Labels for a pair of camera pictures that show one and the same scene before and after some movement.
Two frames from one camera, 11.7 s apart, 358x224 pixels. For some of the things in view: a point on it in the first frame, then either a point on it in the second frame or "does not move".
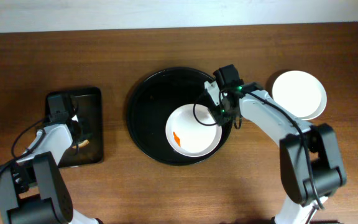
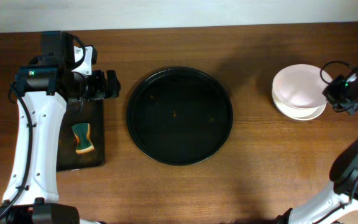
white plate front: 192,130 to 301,85
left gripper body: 78,134 to 103,84
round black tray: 152,100 does not move
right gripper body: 217,116 to 332,94
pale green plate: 305,109 does not move
